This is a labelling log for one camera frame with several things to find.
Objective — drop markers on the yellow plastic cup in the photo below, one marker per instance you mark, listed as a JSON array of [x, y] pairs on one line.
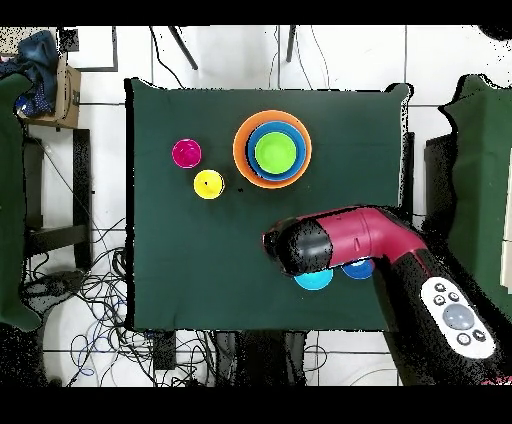
[[208, 184]]

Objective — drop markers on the small green bowl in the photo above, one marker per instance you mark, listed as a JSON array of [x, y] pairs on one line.
[[276, 153]]

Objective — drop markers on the large blue bowl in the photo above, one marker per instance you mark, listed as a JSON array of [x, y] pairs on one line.
[[249, 146]]

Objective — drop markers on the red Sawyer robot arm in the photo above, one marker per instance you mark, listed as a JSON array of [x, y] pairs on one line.
[[360, 240]]

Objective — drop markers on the small light blue bowl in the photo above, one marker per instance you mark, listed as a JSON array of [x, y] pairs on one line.
[[314, 282]]

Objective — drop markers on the large orange bowl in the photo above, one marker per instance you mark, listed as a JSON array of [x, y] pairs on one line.
[[239, 160]]

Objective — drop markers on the small dark blue bowl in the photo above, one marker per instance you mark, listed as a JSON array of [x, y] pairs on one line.
[[358, 272]]

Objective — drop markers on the dark green table cloth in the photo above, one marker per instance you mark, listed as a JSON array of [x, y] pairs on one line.
[[180, 288]]

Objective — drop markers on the red plastic cup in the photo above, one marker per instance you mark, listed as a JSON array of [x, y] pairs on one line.
[[186, 153]]

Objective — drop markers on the black tripod leg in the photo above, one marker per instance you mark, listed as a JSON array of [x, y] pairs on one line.
[[290, 44], [184, 48]]

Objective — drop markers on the green cloth covered table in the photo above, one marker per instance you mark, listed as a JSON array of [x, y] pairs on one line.
[[480, 140], [10, 200]]

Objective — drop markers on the cardboard box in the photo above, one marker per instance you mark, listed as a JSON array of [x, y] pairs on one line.
[[66, 100]]

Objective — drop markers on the blue cloth bundle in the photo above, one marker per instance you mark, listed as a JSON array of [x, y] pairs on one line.
[[38, 60]]

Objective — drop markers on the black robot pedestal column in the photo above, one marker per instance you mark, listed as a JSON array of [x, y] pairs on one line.
[[260, 360]]

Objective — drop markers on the black stool frame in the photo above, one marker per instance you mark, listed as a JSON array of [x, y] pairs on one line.
[[82, 180]]

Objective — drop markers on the grey pedestal foot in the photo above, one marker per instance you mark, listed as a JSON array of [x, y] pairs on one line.
[[52, 286]]

